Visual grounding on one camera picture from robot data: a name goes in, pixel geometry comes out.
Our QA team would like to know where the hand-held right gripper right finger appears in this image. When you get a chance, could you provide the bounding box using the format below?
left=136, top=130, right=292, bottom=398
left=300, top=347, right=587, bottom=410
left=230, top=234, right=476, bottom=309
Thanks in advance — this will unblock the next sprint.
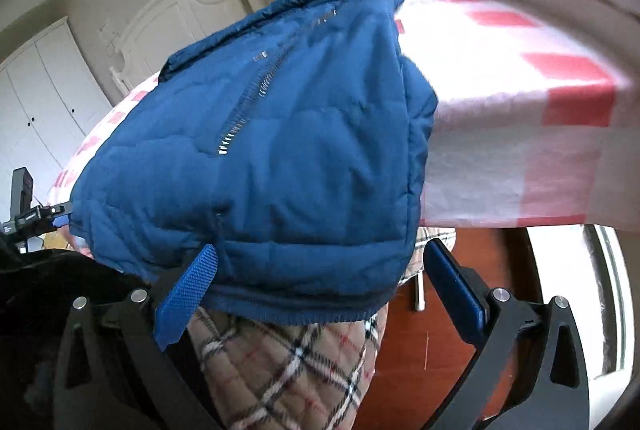
left=424, top=237, right=592, bottom=430

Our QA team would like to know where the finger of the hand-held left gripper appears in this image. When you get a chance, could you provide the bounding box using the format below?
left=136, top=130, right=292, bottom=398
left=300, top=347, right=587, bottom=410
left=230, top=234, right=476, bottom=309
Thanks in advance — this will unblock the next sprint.
left=47, top=204, right=73, bottom=229

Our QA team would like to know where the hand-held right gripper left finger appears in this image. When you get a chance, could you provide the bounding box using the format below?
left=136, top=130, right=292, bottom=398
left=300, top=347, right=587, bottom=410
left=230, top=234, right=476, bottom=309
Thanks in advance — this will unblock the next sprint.
left=52, top=242, right=221, bottom=430

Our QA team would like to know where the blue puffer jacket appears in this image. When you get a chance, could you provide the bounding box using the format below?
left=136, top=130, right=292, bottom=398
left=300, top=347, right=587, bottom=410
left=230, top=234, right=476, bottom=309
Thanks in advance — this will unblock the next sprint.
left=69, top=0, right=440, bottom=326

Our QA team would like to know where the white wardrobe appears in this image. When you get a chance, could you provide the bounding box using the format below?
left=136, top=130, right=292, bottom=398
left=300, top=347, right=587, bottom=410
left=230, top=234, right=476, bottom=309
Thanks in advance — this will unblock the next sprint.
left=0, top=16, right=113, bottom=223

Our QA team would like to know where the plaid quilted blanket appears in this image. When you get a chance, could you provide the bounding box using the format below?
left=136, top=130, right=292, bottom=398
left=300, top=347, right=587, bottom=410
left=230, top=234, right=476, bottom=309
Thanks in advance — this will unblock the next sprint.
left=187, top=225, right=458, bottom=430

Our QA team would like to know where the pink checkered bed sheet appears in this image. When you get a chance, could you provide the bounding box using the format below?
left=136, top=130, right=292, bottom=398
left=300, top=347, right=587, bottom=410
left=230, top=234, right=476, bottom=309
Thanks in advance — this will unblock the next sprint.
left=47, top=0, right=636, bottom=231

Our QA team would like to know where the white wooden headboard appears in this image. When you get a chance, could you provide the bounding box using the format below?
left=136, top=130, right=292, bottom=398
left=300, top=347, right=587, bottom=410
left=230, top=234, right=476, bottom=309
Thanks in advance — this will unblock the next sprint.
left=109, top=0, right=271, bottom=96

